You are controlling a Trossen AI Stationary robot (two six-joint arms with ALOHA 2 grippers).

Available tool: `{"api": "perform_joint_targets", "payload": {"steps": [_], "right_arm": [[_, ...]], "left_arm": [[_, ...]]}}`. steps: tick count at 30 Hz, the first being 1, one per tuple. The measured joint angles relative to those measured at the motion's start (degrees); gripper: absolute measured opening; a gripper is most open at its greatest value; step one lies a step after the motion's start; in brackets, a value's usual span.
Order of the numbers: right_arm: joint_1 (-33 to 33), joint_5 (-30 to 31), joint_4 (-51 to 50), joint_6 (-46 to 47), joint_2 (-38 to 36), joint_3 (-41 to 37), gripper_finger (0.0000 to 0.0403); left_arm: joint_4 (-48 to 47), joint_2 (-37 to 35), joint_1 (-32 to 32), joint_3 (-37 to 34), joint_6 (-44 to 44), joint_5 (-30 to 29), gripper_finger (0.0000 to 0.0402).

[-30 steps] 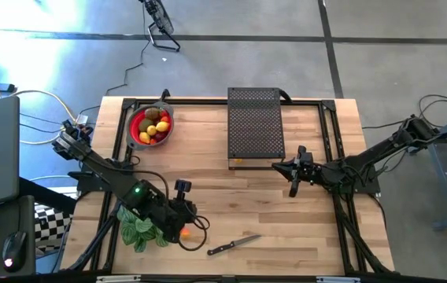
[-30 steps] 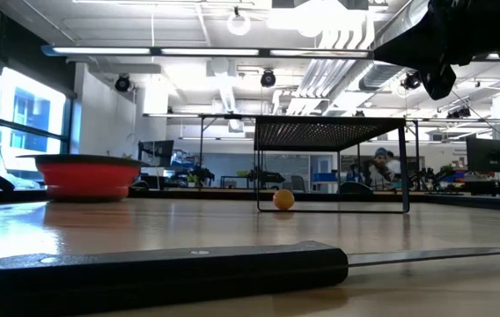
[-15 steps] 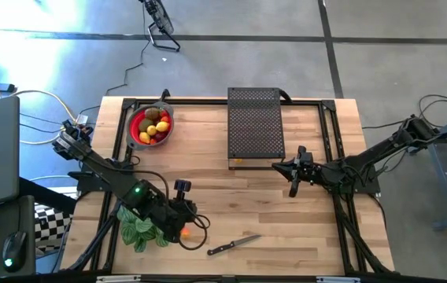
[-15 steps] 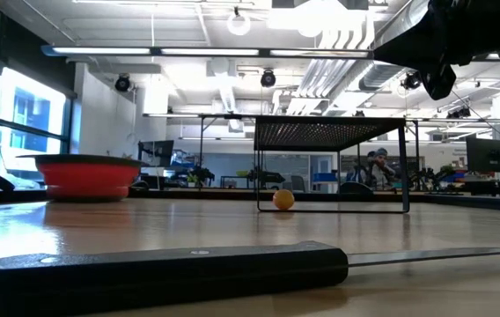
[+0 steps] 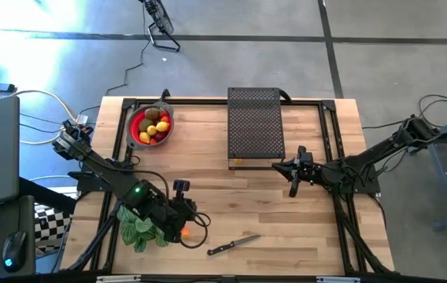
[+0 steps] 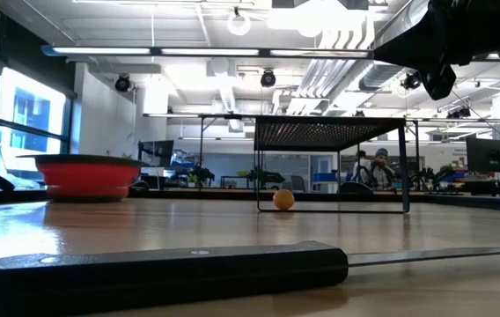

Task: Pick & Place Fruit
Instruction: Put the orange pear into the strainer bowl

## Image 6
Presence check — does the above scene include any red collapsible bowl grey rim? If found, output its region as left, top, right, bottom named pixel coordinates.
left=15, top=153, right=145, bottom=203

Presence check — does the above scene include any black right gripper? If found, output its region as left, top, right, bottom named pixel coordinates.
left=372, top=0, right=500, bottom=101

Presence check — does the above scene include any person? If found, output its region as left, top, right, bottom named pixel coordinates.
left=351, top=150, right=370, bottom=184
left=366, top=147, right=399, bottom=191

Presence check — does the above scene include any overhead light bar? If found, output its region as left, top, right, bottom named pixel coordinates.
left=40, top=43, right=374, bottom=61

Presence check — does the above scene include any black perforated metal shelf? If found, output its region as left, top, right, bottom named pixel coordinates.
left=253, top=115, right=411, bottom=214

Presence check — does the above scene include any small orange fruit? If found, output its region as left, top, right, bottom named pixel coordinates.
left=272, top=188, right=296, bottom=211

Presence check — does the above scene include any black round overhead camera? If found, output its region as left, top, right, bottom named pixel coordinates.
left=114, top=73, right=132, bottom=93
left=260, top=69, right=277, bottom=88
left=401, top=70, right=423, bottom=92

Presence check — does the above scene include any black computer monitor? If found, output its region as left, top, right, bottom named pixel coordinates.
left=138, top=139, right=175, bottom=167
left=466, top=136, right=500, bottom=173

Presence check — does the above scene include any round ceiling lamp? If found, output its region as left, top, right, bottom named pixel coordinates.
left=226, top=11, right=252, bottom=37

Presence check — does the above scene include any black aluminium table frame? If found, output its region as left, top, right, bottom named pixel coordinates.
left=0, top=187, right=500, bottom=213

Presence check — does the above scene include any black handled kitchen knife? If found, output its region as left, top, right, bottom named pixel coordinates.
left=0, top=240, right=500, bottom=317

